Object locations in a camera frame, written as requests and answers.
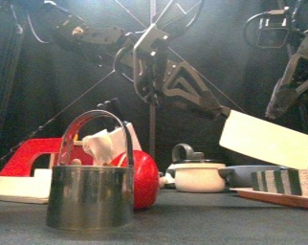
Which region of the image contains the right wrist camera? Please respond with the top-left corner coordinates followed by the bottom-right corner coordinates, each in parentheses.
top-left (256, 9), bottom-right (292, 50)

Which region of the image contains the nori-striped toy sushi piece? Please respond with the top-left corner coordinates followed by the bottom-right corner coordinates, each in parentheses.
top-left (251, 170), bottom-right (275, 192)
top-left (272, 168), bottom-right (305, 196)

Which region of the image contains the blue-grey toy pan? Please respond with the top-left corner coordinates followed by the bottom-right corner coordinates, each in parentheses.
top-left (217, 165), bottom-right (292, 189)

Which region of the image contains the red toy tomato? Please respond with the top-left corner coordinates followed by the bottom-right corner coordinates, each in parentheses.
top-left (109, 150), bottom-right (161, 211)

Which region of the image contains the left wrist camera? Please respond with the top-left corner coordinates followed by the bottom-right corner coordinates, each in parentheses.
top-left (133, 23), bottom-right (171, 56)

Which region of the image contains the thin vertical frame pole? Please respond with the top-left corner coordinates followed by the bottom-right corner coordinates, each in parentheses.
top-left (148, 0), bottom-right (159, 151)

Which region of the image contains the pale wooden knife holder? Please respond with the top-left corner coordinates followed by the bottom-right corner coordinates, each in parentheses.
top-left (81, 122), bottom-right (143, 167)

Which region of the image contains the black-handled toy knife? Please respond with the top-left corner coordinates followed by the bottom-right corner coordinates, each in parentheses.
top-left (96, 101), bottom-right (111, 129)
top-left (108, 97), bottom-right (125, 129)

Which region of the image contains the grey pot lid with handle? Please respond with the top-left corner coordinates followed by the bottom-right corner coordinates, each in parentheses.
top-left (171, 143), bottom-right (225, 165)

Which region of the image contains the white toy pot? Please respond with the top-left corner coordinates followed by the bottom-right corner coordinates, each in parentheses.
top-left (167, 162), bottom-right (229, 193)

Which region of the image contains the white toy cleaver black handle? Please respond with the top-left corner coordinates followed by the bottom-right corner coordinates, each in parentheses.
top-left (211, 106), bottom-right (308, 170)

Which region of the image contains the pink rectangular tray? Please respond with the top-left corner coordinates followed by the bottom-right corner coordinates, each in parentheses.
top-left (231, 186), bottom-right (308, 212)

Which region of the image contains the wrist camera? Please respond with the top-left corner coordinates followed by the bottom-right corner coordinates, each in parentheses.
top-left (256, 9), bottom-right (292, 50)
top-left (133, 23), bottom-right (171, 56)

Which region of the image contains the red and white toy wedge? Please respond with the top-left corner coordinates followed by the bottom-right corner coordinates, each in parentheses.
top-left (0, 137), bottom-right (96, 205)

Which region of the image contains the steel round tin with handle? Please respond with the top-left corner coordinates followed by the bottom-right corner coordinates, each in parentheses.
top-left (47, 109), bottom-right (137, 232)

